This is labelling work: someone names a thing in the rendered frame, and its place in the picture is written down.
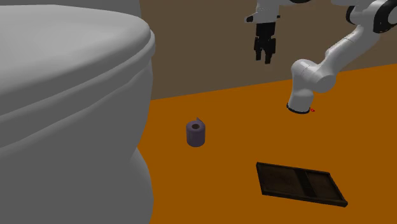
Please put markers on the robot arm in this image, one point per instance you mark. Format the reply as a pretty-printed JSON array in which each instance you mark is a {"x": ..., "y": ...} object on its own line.
[{"x": 338, "y": 56}]

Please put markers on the purple toilet paper roll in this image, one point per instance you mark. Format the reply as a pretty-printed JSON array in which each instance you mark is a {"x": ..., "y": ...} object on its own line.
[{"x": 195, "y": 136}]

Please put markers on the dark wooden tray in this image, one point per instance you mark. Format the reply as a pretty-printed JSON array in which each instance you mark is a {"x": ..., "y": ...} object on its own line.
[{"x": 279, "y": 180}]

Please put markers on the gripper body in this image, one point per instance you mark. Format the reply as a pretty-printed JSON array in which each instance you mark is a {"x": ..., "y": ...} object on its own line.
[{"x": 265, "y": 31}]

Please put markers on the grey toilet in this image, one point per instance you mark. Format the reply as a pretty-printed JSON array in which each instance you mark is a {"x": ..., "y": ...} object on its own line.
[{"x": 68, "y": 102}]

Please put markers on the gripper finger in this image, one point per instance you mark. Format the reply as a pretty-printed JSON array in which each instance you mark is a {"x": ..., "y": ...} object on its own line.
[
  {"x": 270, "y": 52},
  {"x": 258, "y": 49}
]

